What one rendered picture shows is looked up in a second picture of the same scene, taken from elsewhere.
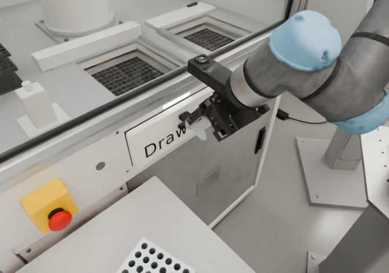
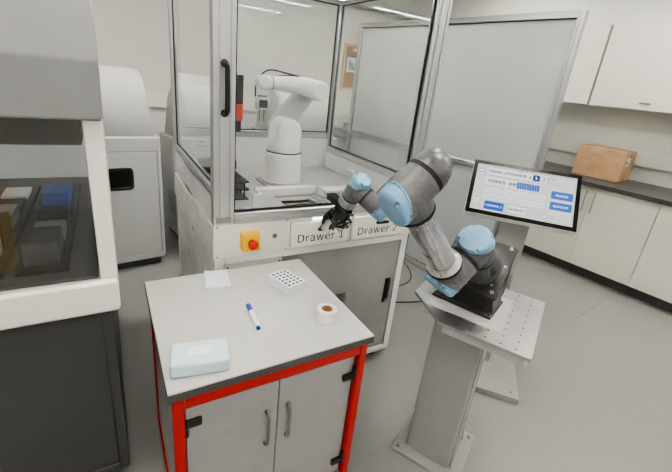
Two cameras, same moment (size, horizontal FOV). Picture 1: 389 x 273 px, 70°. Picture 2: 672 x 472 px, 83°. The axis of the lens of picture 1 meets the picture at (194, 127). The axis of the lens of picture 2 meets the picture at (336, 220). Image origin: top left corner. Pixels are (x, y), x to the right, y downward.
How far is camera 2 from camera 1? 1.11 m
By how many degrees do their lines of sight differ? 25
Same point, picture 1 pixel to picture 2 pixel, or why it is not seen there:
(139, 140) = (296, 229)
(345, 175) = not seen: hidden behind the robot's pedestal
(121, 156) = (285, 236)
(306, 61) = (355, 185)
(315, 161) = not seen: hidden behind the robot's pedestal
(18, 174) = (245, 219)
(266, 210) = (389, 370)
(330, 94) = (366, 200)
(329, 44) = (364, 182)
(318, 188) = not seen: hidden behind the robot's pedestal
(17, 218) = (234, 241)
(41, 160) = (254, 217)
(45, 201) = (250, 234)
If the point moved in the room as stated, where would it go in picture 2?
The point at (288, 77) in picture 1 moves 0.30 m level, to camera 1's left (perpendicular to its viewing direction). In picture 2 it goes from (352, 192) to (276, 179)
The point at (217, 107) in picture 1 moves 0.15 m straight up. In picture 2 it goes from (334, 212) to (338, 176)
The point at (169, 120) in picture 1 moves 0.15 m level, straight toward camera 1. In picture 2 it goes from (314, 225) to (308, 238)
